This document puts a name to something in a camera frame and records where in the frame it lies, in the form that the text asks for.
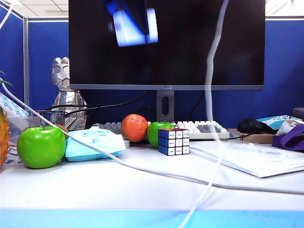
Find light blue wipes pack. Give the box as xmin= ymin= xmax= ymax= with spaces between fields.
xmin=65 ymin=129 xmax=126 ymax=162

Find small green apple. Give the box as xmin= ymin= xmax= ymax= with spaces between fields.
xmin=147 ymin=121 xmax=177 ymax=149

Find black computer mouse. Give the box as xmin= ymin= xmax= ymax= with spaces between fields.
xmin=237 ymin=118 xmax=264 ymax=134

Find Rubik's cube white stickers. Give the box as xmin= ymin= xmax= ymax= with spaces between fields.
xmin=158 ymin=128 xmax=190 ymax=157

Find blue white patterned box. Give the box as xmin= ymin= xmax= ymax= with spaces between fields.
xmin=0 ymin=92 xmax=29 ymax=117

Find clear document folder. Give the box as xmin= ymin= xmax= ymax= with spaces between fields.
xmin=189 ymin=140 xmax=304 ymax=178

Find brown cardboard box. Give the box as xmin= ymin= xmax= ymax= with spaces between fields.
xmin=226 ymin=128 xmax=279 ymax=144

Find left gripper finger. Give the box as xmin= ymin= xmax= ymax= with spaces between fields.
xmin=123 ymin=0 xmax=148 ymax=37

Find white hanging cord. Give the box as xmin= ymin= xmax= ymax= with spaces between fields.
xmin=0 ymin=4 xmax=14 ymax=33

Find black computer monitor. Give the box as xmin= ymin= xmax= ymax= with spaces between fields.
xmin=68 ymin=0 xmax=266 ymax=91

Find large green apple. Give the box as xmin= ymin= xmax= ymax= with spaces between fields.
xmin=16 ymin=126 xmax=67 ymax=169

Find thin white Type-C cable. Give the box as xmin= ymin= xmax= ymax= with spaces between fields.
xmin=179 ymin=0 xmax=230 ymax=228

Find clear acrylic box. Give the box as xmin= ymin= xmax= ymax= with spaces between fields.
xmin=5 ymin=110 xmax=66 ymax=143

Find grey felt sleeve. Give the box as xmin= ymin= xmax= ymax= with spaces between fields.
xmin=290 ymin=107 xmax=304 ymax=120

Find orange fruit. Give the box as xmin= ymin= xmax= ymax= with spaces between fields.
xmin=121 ymin=114 xmax=149 ymax=143

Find beige and grey keyboard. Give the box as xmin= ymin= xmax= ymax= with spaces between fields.
xmin=93 ymin=120 xmax=231 ymax=140

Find yellow orange pineapple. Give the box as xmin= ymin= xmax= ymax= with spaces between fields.
xmin=0 ymin=106 xmax=11 ymax=167

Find silver figurine bust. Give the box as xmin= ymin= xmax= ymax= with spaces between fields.
xmin=49 ymin=57 xmax=88 ymax=131

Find grey monitor stand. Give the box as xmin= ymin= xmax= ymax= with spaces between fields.
xmin=156 ymin=90 xmax=175 ymax=123

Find thin black mouse cable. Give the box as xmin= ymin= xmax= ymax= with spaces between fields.
xmin=223 ymin=133 xmax=252 ymax=141

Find white bag purple strap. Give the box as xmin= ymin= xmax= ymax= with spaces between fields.
xmin=272 ymin=118 xmax=304 ymax=153

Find thick white power cable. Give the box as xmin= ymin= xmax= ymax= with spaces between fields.
xmin=0 ymin=77 xmax=304 ymax=196

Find brown kiwi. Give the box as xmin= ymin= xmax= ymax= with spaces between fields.
xmin=46 ymin=123 xmax=69 ymax=140

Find white charging block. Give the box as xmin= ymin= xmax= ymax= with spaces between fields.
xmin=107 ymin=1 xmax=159 ymax=48

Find green leaf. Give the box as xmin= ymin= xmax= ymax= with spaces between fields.
xmin=0 ymin=69 xmax=14 ymax=87

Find grey partition post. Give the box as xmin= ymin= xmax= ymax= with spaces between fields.
xmin=23 ymin=17 xmax=30 ymax=110

